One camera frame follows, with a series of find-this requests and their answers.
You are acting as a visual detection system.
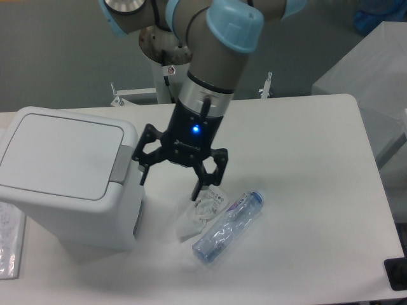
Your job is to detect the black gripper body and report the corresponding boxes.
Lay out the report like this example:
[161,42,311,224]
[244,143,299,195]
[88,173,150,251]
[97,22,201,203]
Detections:
[160,100,224,167]

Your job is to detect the white plastic trash can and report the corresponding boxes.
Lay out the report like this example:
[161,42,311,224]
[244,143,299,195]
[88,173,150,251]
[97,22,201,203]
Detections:
[1,107,145,250]

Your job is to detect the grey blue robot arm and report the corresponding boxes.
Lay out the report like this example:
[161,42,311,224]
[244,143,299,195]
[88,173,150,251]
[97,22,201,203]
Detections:
[99,1,305,199]

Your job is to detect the packaged white face mask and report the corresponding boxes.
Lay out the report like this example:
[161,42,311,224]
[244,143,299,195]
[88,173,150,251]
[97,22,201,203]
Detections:
[176,186,230,242]

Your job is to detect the clear plastic water bottle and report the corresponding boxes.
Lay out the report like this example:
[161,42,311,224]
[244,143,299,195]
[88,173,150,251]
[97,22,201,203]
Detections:
[192,191,264,264]

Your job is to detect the white side table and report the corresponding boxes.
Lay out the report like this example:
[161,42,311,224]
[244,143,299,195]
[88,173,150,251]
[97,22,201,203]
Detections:
[312,22,406,168]

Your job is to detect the blue plastic bag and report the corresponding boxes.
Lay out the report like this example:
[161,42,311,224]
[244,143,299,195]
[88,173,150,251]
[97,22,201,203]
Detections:
[353,1,406,36]

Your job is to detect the black device at edge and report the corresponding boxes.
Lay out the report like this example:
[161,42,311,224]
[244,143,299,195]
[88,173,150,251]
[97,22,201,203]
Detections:
[384,257,406,291]

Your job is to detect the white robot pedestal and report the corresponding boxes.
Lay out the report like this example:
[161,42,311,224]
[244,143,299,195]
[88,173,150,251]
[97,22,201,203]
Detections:
[109,25,191,107]

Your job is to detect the black pedestal cable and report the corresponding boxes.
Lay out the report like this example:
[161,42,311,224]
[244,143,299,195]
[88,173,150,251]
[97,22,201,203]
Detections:
[160,50,177,104]

